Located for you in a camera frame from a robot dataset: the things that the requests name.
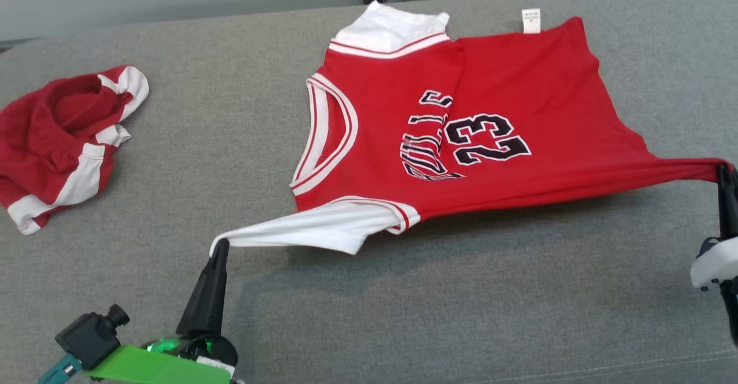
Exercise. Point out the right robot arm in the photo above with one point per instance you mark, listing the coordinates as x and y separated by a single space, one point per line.
732 309

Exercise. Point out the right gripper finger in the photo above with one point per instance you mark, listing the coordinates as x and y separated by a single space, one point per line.
729 205

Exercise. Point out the grey fabric sofa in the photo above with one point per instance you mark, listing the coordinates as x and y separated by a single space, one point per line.
403 315

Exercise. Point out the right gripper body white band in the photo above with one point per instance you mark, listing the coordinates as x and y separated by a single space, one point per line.
715 263

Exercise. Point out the red basketball jersey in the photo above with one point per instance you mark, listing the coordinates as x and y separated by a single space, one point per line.
519 84

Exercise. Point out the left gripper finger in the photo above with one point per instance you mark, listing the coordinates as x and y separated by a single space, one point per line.
223 292
202 303

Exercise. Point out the red white shorts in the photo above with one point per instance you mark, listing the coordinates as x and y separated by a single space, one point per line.
52 136

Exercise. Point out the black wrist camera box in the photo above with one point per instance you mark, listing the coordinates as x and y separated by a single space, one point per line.
92 338

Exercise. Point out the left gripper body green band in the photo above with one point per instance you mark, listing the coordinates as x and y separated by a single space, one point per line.
167 366

